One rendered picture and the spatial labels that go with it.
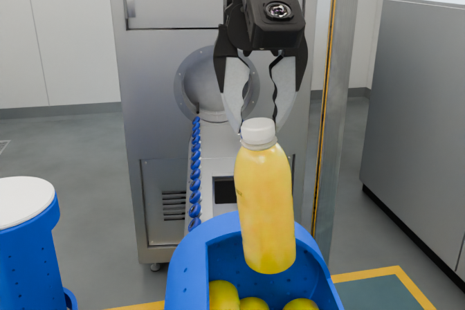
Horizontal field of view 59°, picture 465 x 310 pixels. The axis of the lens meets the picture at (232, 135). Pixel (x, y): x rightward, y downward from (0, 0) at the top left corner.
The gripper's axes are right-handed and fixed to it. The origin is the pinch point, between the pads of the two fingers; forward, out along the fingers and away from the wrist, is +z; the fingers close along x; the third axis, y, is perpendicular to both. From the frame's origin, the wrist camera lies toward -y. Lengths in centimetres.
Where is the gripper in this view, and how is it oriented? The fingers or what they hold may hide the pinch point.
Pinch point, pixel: (257, 124)
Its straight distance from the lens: 46.5
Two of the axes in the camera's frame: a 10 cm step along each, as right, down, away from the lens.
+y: -0.8, -4.0, 9.1
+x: -10.0, 0.3, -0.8
